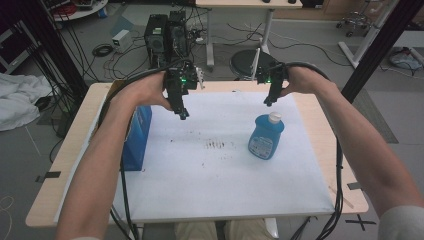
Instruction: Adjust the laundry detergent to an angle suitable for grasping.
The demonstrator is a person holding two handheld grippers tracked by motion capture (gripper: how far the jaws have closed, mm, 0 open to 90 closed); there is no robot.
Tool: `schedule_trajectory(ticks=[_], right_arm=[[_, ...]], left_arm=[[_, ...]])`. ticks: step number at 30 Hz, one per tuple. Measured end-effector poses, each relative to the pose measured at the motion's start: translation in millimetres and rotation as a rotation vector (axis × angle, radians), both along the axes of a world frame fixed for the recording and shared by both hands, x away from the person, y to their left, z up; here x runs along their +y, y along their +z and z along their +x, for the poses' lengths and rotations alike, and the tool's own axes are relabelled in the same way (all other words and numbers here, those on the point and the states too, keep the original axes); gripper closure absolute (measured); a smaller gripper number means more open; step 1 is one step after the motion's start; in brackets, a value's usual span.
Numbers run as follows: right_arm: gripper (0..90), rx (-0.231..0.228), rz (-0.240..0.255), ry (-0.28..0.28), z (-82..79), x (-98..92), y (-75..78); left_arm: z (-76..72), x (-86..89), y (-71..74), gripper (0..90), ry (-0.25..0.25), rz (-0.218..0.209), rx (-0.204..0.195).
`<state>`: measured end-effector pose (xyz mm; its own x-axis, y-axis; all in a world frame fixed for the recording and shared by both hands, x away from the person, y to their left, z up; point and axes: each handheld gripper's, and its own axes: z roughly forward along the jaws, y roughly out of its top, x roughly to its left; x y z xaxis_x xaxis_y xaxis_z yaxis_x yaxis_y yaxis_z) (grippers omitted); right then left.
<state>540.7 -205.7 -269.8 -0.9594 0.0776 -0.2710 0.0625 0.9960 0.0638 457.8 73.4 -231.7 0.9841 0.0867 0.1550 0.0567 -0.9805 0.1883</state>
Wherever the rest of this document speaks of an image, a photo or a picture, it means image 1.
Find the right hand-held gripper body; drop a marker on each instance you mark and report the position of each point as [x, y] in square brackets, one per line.
[271, 74]

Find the small white box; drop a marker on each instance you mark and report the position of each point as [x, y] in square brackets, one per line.
[120, 40]

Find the black frame post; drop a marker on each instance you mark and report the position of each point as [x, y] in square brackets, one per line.
[376, 50]
[53, 43]

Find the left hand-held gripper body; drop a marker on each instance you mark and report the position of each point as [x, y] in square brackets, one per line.
[181, 77]

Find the person's right hand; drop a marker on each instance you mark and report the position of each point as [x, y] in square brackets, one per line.
[301, 80]

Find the blue cardboard box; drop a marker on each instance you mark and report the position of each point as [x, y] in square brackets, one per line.
[137, 140]

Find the black computer tower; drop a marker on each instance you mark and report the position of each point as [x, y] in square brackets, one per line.
[178, 35]
[156, 40]

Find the black round stool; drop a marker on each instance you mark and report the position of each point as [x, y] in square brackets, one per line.
[243, 63]

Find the office chair wheel base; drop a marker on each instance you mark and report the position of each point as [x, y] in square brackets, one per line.
[354, 22]

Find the white cloth heap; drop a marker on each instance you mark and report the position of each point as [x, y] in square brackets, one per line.
[20, 100]

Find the white table mat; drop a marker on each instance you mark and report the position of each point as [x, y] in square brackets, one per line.
[213, 180]

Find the person's beige trouser legs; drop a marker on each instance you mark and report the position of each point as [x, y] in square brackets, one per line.
[226, 230]

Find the person's left hand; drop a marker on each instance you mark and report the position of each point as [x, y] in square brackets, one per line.
[144, 90]

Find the blue bottle with white cap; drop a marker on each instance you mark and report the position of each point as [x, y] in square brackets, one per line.
[266, 140]

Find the white-legged wooden desk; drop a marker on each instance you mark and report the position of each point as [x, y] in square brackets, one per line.
[248, 4]

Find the person's white sleeve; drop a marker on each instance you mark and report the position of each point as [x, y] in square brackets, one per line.
[403, 223]

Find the round white table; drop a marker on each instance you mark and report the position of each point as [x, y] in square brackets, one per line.
[80, 8]

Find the white metal stand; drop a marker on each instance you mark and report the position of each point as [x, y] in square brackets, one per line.
[368, 36]

